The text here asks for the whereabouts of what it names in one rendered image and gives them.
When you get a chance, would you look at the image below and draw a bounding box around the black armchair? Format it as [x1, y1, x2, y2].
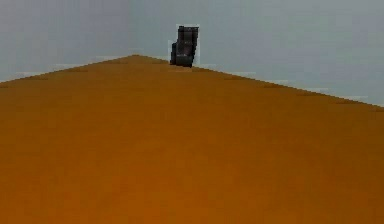
[169, 25, 200, 69]

